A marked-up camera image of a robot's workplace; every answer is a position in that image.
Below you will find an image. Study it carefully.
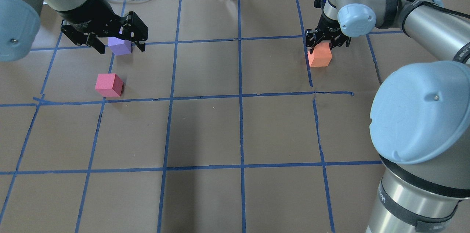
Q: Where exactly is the orange foam cube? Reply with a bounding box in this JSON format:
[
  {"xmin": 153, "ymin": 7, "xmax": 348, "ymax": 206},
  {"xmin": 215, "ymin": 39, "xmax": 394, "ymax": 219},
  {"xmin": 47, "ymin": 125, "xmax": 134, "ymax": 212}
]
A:
[{"xmin": 307, "ymin": 42, "xmax": 332, "ymax": 68}]

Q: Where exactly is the pink foam cube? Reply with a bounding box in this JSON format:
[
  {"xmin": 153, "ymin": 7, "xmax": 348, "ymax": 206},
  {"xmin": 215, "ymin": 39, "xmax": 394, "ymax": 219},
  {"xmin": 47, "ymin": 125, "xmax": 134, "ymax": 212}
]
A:
[{"xmin": 95, "ymin": 73, "xmax": 124, "ymax": 97}]

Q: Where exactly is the purple foam cube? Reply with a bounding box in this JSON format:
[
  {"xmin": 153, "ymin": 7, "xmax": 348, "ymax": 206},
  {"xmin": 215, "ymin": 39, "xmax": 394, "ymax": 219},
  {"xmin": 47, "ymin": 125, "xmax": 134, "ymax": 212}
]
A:
[{"xmin": 108, "ymin": 37, "xmax": 131, "ymax": 56}]

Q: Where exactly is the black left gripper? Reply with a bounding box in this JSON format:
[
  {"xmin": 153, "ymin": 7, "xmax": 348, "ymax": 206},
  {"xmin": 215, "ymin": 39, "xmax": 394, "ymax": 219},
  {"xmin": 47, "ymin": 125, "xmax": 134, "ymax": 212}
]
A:
[{"xmin": 59, "ymin": 0, "xmax": 148, "ymax": 54}]

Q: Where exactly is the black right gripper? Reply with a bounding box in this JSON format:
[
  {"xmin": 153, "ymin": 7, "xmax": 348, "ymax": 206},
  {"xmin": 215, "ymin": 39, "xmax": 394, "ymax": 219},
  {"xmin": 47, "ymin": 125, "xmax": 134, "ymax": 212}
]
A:
[{"xmin": 304, "ymin": 14, "xmax": 351, "ymax": 54}]

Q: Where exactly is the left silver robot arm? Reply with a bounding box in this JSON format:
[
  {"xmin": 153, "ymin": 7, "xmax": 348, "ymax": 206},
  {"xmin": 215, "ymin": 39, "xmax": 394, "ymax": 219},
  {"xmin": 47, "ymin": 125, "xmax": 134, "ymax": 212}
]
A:
[{"xmin": 0, "ymin": 0, "xmax": 148, "ymax": 62}]

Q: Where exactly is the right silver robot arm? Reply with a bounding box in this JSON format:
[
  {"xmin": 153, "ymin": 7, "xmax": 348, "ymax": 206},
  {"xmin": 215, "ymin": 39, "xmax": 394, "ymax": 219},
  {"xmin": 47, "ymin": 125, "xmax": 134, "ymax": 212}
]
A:
[{"xmin": 304, "ymin": 0, "xmax": 470, "ymax": 233}]

